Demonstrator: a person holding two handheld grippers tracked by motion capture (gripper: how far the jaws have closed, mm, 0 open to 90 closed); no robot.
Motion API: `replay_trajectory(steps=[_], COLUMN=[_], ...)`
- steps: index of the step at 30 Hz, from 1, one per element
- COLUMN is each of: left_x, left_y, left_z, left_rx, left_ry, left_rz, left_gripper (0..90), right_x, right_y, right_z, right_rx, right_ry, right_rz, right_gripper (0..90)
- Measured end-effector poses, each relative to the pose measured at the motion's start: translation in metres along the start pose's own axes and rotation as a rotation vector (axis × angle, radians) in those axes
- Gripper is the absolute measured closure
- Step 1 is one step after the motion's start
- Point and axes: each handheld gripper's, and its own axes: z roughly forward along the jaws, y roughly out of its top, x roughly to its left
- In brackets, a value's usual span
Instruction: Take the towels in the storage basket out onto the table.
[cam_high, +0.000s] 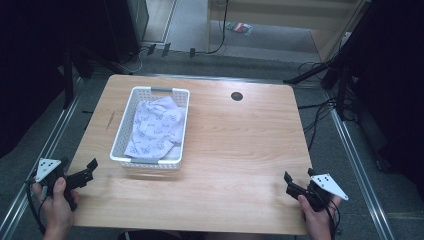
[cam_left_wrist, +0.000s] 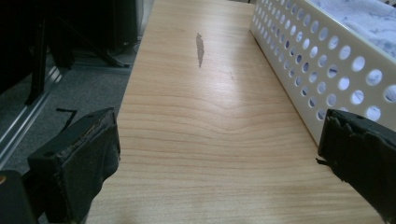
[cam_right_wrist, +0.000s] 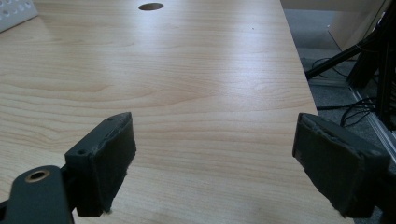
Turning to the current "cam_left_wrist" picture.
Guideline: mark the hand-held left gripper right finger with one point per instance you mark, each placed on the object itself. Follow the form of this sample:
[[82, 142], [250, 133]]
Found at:
[[362, 155]]

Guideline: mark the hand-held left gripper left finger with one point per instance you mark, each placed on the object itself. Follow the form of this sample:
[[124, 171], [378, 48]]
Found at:
[[73, 165]]

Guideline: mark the cream perforated plastic basket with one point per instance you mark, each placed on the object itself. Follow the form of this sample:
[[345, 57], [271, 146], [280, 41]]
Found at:
[[323, 62]]

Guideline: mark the black metal stand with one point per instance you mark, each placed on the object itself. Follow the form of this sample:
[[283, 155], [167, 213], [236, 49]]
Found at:
[[40, 59]]

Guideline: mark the white patterned cloth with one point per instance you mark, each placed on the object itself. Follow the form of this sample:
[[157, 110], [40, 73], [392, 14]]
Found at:
[[365, 18]]

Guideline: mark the aluminium floor rail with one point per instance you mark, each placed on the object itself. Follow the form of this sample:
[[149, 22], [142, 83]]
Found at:
[[23, 115]]

